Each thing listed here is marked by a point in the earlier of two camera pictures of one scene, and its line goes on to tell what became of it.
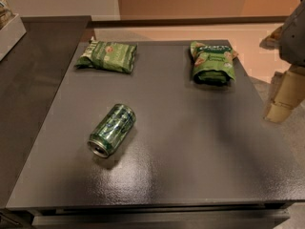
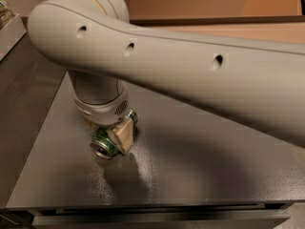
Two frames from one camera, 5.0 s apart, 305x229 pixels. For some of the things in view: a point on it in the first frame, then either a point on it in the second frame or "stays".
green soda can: x=111 y=130 stays
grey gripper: x=294 y=40 to x=105 y=114
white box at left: x=10 y=34 stays
